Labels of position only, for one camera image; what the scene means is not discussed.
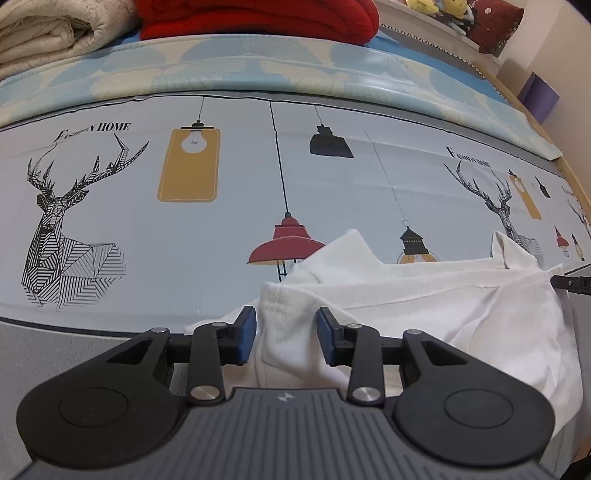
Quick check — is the white t-shirt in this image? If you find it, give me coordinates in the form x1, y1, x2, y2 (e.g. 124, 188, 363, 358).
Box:
185, 228, 583, 439

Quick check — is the deer and lamp printed sheet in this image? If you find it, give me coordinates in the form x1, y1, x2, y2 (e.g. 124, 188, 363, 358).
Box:
0, 90, 591, 462

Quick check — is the yellow plush toy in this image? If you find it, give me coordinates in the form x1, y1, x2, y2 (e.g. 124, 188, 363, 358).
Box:
406, 0, 468, 17

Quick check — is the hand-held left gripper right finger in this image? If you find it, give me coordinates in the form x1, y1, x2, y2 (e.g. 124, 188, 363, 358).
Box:
317, 307, 468, 407

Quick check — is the purple box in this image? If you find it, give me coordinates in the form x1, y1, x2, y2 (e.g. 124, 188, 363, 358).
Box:
517, 71, 560, 123

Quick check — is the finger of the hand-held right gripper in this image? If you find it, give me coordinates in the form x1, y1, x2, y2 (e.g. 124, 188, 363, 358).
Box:
551, 274, 591, 296

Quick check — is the dark red printed cushion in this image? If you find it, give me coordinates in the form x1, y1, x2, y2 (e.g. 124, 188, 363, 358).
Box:
466, 0, 525, 58

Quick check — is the white and black plush toy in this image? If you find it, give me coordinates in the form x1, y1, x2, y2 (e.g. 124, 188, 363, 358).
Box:
450, 9, 476, 35

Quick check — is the wooden bed frame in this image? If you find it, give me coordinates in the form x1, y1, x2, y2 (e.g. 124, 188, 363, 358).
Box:
475, 60, 591, 217

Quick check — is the plain blue sheet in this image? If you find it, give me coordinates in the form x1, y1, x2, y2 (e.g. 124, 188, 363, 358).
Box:
364, 34, 419, 52

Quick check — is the cream fluffy folded blanket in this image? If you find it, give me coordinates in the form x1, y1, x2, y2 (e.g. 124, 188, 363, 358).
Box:
0, 0, 144, 83

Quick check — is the blue shell-pattern cloth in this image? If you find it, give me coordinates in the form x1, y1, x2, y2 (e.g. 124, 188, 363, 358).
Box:
0, 36, 565, 162

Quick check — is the white window ledge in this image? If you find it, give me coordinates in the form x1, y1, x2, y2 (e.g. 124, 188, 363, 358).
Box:
374, 0, 502, 77

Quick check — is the red folded blanket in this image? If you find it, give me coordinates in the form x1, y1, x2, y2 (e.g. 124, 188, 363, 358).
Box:
134, 0, 380, 47

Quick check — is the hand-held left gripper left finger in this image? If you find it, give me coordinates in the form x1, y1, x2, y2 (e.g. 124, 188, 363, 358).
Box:
99, 305, 257, 406

